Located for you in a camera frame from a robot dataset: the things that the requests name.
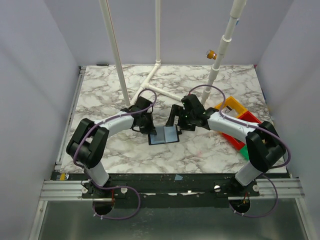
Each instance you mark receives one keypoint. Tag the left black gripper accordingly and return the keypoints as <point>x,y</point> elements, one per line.
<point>151,129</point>

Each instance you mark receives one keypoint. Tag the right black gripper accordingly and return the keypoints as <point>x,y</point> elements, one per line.
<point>182,116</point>

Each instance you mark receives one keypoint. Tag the black leather card holder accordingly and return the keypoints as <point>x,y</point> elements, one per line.
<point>164,135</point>

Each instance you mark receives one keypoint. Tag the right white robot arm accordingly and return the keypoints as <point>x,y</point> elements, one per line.
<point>262,141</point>

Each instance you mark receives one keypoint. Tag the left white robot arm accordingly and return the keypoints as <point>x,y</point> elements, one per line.
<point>88,142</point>

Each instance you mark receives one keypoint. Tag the yellow plastic bin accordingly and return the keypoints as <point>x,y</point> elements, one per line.
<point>232,107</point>

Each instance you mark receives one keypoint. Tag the orange knob on pipe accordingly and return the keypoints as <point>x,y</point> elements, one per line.
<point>211,55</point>

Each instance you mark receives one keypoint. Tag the red plastic bin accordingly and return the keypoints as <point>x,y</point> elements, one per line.
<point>236,136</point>

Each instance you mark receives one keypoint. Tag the green plastic bin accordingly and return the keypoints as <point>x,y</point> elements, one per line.
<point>244,152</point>

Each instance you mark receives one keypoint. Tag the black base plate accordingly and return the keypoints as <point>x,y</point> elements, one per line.
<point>161,191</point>

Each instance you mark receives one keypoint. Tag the left aluminium side rail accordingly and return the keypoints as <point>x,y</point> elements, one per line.
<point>59,159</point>

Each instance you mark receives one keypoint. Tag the white PVC pipe frame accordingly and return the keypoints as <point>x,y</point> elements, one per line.
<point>235,14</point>

